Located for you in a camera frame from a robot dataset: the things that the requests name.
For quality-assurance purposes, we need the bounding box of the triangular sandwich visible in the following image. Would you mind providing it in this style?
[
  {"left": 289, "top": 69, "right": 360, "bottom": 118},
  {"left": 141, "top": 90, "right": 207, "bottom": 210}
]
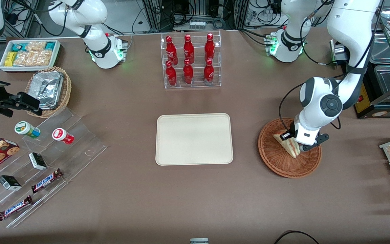
[{"left": 272, "top": 130, "right": 300, "bottom": 159}]

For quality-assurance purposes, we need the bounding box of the round brown wicker basket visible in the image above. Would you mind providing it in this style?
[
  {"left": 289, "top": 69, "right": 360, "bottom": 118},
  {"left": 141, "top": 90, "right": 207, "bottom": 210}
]
[{"left": 258, "top": 117, "right": 322, "bottom": 179}]

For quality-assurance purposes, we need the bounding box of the light wicker basket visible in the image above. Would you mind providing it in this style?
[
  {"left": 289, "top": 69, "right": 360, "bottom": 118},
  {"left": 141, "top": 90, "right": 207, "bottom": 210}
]
[{"left": 25, "top": 66, "right": 72, "bottom": 119}]

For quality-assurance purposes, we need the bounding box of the cream plastic tray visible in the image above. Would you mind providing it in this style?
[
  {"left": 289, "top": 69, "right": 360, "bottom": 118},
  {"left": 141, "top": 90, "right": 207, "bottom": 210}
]
[{"left": 155, "top": 113, "right": 234, "bottom": 166}]

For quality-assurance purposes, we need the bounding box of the aluminium foil container stack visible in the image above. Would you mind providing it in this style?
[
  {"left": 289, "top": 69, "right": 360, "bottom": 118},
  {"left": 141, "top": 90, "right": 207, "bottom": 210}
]
[{"left": 29, "top": 71, "right": 64, "bottom": 110}]

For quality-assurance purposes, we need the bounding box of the green lid cup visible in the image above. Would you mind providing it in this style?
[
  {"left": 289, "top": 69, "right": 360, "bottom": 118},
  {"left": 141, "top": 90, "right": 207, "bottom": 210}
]
[{"left": 15, "top": 121, "right": 41, "bottom": 139}]

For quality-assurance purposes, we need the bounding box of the yellow snack packet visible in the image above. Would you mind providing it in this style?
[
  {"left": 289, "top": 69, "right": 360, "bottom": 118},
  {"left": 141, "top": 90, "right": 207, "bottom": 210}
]
[{"left": 5, "top": 52, "right": 18, "bottom": 67}]

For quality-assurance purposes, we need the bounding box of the red lid cup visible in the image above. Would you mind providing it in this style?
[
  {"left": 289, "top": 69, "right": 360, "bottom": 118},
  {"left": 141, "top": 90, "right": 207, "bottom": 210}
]
[{"left": 52, "top": 128, "right": 74, "bottom": 145}]

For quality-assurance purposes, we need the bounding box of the large clear cracker bag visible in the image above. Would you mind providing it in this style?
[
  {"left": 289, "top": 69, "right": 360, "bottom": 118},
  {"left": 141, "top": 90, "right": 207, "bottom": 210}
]
[{"left": 12, "top": 50, "right": 53, "bottom": 67}]

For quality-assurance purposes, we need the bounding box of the white rectangular snack bin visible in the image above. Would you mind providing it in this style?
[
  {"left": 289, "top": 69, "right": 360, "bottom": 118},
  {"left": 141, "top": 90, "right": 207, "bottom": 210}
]
[{"left": 0, "top": 39, "right": 62, "bottom": 73}]

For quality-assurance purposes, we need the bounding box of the small clear cracker bag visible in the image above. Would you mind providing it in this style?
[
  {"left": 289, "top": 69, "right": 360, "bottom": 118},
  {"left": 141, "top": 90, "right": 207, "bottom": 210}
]
[{"left": 25, "top": 41, "right": 47, "bottom": 53}]

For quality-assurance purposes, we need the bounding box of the small black box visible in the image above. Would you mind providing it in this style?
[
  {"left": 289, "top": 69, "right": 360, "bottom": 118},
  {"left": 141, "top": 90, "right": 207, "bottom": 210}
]
[
  {"left": 28, "top": 152, "right": 47, "bottom": 170},
  {"left": 0, "top": 175, "right": 22, "bottom": 191}
]

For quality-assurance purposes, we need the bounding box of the black hot food display case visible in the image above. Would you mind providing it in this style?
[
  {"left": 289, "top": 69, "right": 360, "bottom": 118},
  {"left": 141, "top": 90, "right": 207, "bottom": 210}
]
[{"left": 330, "top": 0, "right": 390, "bottom": 119}]

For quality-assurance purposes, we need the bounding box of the clear acrylic stepped stand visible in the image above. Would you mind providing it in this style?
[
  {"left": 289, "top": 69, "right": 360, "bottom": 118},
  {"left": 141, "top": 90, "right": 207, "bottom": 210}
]
[{"left": 0, "top": 107, "right": 107, "bottom": 228}]

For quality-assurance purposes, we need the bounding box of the snickers bar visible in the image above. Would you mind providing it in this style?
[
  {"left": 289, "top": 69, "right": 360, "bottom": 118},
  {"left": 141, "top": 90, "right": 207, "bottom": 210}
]
[
  {"left": 31, "top": 168, "right": 63, "bottom": 194},
  {"left": 0, "top": 196, "right": 33, "bottom": 221}
]

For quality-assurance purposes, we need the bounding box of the red cola bottle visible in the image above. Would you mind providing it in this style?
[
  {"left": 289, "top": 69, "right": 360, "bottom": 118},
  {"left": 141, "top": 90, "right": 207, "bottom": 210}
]
[
  {"left": 204, "top": 33, "right": 215, "bottom": 63},
  {"left": 183, "top": 59, "right": 194, "bottom": 85},
  {"left": 204, "top": 59, "right": 215, "bottom": 84},
  {"left": 166, "top": 61, "right": 177, "bottom": 86},
  {"left": 183, "top": 34, "right": 195, "bottom": 65},
  {"left": 166, "top": 36, "right": 178, "bottom": 65}
]

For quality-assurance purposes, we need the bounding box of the clear acrylic bottle rack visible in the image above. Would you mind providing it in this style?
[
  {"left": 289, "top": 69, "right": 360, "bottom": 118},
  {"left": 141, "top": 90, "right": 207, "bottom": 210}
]
[{"left": 160, "top": 30, "right": 222, "bottom": 89}]

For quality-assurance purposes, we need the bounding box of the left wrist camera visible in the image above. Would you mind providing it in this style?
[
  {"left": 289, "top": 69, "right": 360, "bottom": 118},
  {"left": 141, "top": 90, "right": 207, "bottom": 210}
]
[{"left": 302, "top": 133, "right": 330, "bottom": 152}]

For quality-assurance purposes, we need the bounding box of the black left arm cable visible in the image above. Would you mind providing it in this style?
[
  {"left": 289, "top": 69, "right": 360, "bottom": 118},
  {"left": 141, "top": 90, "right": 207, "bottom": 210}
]
[{"left": 279, "top": 0, "right": 383, "bottom": 136}]

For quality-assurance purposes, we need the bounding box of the black cable loop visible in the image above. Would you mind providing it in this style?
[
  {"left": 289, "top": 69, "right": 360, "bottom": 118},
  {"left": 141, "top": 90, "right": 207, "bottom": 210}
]
[{"left": 274, "top": 230, "right": 321, "bottom": 244}]

